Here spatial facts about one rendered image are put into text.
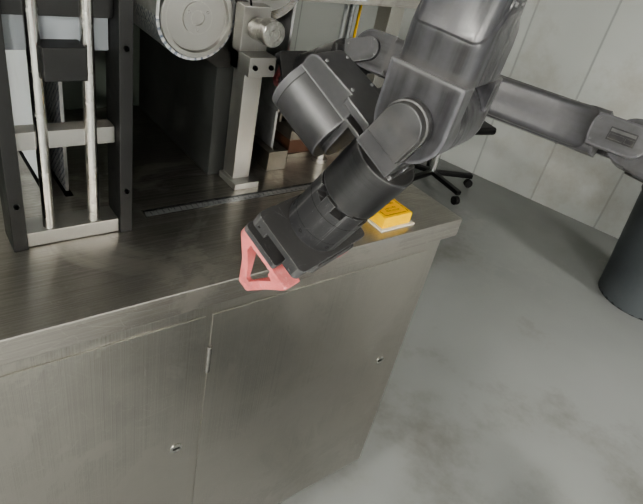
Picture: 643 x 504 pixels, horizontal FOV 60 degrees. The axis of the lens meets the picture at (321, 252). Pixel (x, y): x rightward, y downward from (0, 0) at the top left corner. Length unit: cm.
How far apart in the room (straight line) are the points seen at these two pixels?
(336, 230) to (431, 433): 149
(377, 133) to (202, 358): 61
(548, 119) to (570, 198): 288
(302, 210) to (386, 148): 12
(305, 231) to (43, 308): 38
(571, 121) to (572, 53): 274
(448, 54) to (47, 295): 57
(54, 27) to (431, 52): 50
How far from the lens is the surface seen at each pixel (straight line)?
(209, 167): 105
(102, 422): 93
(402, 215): 101
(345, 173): 44
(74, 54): 75
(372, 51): 87
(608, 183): 360
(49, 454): 94
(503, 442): 201
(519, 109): 80
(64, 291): 77
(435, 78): 38
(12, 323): 74
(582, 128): 78
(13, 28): 76
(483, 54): 38
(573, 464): 209
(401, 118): 38
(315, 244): 49
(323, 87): 45
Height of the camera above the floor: 139
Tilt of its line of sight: 33 degrees down
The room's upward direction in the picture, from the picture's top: 13 degrees clockwise
